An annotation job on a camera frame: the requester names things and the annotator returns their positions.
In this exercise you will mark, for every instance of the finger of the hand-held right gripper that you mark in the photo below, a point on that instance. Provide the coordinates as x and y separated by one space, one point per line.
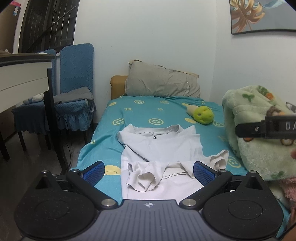
251 129

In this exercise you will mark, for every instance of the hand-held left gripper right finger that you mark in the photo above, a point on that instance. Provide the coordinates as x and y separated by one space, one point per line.
203 173

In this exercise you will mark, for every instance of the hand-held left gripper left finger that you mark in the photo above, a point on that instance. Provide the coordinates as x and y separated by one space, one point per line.
93 174

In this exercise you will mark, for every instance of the white t-shirt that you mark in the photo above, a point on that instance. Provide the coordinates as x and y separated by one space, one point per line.
161 148

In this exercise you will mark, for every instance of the person's right hand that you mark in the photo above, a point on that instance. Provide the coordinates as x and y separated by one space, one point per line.
294 154

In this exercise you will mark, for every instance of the green printed fleece blanket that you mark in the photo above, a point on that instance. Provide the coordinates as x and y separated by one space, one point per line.
254 153

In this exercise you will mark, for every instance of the green plush toy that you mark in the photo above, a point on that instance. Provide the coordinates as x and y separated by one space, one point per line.
203 114

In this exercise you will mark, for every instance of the person's fuzzy clothing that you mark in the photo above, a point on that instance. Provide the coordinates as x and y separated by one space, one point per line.
288 192

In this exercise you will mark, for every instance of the teal smiley bed sheet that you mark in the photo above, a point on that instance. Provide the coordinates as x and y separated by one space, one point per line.
138 111

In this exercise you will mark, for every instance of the grey folded cloth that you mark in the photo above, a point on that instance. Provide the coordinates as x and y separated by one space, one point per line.
74 95

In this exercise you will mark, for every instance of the blue covered chair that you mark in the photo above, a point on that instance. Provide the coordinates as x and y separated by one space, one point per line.
76 64
30 115

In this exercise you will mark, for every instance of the tan pillow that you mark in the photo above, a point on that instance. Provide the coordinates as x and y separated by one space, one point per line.
118 87

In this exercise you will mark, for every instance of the small white plush toy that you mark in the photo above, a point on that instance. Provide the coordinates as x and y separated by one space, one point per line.
35 98

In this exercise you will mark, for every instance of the grey pillow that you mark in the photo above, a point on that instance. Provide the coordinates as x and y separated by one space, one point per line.
159 81

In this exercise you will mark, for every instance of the white table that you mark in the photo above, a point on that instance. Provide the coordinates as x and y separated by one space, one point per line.
20 76

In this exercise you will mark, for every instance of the dark barred door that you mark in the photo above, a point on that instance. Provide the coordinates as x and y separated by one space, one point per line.
48 25

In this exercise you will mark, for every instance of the beige refrigerator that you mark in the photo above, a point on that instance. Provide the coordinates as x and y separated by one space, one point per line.
9 27

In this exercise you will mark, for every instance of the framed leaf wall picture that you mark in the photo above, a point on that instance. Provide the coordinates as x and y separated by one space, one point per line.
261 16

